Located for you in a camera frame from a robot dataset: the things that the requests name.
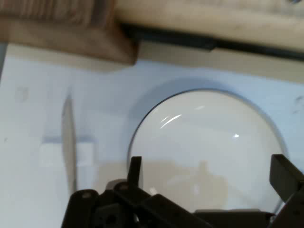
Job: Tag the small white cutlery rest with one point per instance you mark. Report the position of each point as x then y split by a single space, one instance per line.
48 154

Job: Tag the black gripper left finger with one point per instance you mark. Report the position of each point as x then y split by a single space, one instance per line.
135 171

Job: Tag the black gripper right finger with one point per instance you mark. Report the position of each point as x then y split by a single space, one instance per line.
285 175

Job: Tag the dark wooden drawer cabinet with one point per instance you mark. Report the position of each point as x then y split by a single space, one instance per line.
71 28

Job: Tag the light wooden drawer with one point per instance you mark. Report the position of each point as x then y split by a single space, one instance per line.
202 21

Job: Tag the silver metal table knife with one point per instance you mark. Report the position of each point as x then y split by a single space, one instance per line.
69 142

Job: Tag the white plate with black rim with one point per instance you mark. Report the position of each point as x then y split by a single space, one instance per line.
206 142

